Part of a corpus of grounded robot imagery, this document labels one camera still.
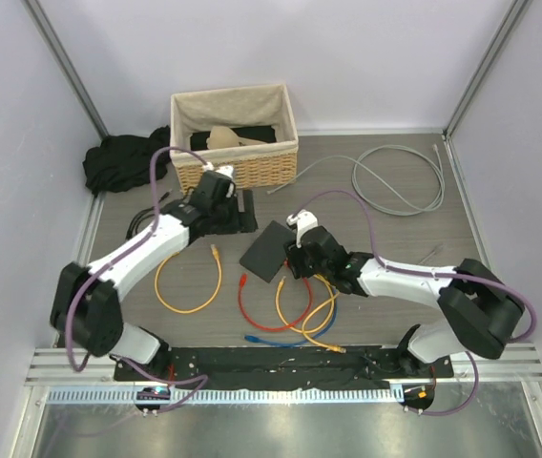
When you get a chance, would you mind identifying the wicker basket with liner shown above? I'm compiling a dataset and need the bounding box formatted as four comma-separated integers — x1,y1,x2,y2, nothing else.
170,84,299,189

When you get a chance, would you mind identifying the long grey ethernet cable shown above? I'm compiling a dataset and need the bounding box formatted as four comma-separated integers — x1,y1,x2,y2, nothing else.
266,142,446,217

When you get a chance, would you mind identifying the beige object in basket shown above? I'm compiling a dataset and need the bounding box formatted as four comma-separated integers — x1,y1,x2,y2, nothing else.
206,126,266,150

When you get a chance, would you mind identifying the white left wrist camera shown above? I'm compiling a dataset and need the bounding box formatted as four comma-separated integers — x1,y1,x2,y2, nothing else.
202,162,236,198

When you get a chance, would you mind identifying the black ethernet cable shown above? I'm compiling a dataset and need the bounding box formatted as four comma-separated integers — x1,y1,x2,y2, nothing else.
125,189,175,239

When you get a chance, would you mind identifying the black cloth pile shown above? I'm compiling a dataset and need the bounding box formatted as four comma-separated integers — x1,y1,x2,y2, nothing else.
82,126,170,196

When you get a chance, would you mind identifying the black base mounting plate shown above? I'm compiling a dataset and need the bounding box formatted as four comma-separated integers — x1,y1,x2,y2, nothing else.
113,345,453,390

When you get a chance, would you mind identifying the black cloth in basket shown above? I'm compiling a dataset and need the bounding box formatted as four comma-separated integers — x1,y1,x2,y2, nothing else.
189,126,277,151

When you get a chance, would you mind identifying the red ethernet cable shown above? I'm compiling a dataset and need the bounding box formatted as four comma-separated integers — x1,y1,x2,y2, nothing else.
237,272,313,333

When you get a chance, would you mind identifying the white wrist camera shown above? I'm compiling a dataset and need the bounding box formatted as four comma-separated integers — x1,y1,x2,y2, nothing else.
284,209,319,251
202,162,236,198

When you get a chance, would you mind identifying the black network switch box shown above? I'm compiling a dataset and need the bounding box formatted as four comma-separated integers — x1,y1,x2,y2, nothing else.
240,220,295,283

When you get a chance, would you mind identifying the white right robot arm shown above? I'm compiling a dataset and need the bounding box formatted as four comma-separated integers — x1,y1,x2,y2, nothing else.
284,226,526,377

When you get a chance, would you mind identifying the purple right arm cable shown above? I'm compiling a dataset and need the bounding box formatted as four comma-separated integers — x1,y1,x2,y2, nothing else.
294,190,539,416

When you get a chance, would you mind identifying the blue ethernet cable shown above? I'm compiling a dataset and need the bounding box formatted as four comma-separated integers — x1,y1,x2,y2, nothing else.
243,285,338,347

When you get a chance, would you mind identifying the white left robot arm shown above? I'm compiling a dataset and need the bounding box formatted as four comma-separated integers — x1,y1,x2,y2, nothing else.
50,166,258,381

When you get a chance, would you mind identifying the aluminium front rail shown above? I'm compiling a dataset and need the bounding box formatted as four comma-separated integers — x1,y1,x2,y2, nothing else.
25,343,542,408

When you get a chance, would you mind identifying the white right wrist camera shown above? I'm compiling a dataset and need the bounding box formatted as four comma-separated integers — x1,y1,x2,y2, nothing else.
284,209,319,251

